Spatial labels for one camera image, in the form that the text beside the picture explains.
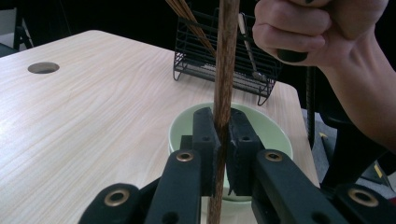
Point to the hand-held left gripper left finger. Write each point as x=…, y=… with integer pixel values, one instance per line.
x=205, y=140

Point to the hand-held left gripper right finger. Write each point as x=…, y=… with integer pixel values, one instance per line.
x=243, y=149

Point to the brown wooden chopstick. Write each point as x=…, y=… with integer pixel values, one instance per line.
x=225, y=62

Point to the green ceramic bowl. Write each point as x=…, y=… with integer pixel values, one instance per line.
x=183, y=127
x=238, y=211

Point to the black stand base yellow tape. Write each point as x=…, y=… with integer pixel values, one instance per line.
x=351, y=155

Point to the bundle of wooden chopsticks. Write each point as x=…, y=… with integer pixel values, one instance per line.
x=186, y=15

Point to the black folding chair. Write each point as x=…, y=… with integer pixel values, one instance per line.
x=21, y=37

